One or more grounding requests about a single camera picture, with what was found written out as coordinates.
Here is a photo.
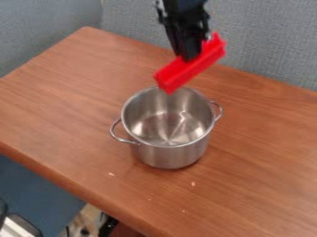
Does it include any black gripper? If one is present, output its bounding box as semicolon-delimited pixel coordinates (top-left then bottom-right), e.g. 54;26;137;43
154;0;209;61

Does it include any red block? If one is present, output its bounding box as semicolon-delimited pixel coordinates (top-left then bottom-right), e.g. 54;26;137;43
154;31;226;94

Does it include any stainless steel pot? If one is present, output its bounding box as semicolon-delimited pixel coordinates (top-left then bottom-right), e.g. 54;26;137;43
113;87;224;169

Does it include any beige clutter under table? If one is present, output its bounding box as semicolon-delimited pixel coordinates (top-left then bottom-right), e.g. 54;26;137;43
66;203;119;237

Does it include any white box under table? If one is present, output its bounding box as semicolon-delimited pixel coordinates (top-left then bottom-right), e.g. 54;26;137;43
0;214;43;237

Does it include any black cable loop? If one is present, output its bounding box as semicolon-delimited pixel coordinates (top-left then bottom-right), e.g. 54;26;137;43
0;198;10;230

